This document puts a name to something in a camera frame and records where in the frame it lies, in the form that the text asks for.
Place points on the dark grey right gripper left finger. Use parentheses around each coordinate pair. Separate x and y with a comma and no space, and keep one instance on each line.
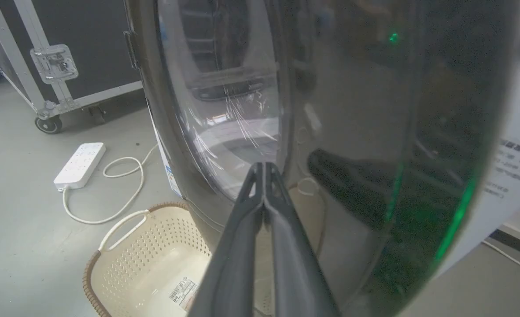
(233,259)

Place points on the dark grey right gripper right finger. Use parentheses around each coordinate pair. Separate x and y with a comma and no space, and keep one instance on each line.
(297,264)

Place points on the round glass washing machine door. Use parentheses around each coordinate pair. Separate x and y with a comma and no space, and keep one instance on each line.
(352,110)

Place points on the white washing machine body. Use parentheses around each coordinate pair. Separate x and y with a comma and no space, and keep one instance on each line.
(513,145)

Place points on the cream perforated laundry basket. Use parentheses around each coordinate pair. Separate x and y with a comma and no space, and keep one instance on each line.
(149,264)

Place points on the black flight case with wheels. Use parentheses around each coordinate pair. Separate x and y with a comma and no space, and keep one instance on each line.
(66,48)

